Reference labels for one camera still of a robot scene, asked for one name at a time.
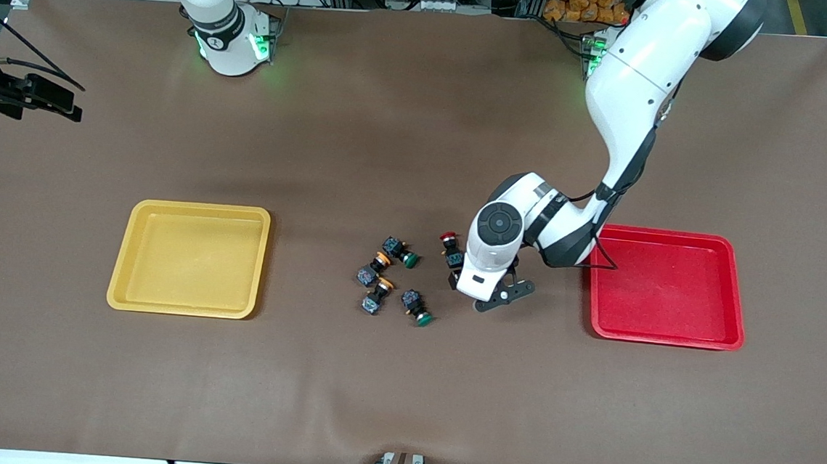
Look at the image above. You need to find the red cap push button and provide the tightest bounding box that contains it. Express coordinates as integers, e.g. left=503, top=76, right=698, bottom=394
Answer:
left=437, top=231, right=467, bottom=269

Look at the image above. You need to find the yellow push button green contact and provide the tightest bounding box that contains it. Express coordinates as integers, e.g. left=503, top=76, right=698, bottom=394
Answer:
left=360, top=276, right=396, bottom=317

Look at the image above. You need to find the yellow push button red contact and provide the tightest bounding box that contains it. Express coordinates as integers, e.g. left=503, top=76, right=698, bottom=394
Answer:
left=355, top=250, right=392, bottom=290

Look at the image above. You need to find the green cap push button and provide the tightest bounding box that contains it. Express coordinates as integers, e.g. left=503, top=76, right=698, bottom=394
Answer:
left=380, top=235, right=421, bottom=270
left=399, top=288, right=436, bottom=329

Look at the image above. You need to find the large table cover mat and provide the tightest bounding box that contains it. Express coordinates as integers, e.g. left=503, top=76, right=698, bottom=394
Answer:
left=0, top=0, right=827, bottom=464

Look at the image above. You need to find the red plastic tray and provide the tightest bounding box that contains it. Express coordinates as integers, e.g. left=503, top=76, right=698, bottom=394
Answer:
left=582, top=222, right=753, bottom=353

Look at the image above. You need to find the yellow plastic tray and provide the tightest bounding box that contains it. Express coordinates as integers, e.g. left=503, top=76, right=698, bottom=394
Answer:
left=105, top=197, right=272, bottom=322

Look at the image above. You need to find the white power strip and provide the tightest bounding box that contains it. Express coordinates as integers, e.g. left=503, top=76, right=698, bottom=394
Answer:
left=393, top=0, right=492, bottom=17

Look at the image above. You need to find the pile of orange packets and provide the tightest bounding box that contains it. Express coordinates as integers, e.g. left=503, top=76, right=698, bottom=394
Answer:
left=542, top=0, right=630, bottom=28

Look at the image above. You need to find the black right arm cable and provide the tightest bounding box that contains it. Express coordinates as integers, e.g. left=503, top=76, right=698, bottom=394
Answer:
left=0, top=0, right=91, bottom=91

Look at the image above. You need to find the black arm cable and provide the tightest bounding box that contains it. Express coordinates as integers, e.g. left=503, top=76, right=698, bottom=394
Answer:
left=0, top=0, right=91, bottom=91
left=563, top=187, right=625, bottom=271

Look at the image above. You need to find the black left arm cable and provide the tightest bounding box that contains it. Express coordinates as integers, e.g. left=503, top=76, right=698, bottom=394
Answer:
left=563, top=187, right=625, bottom=271

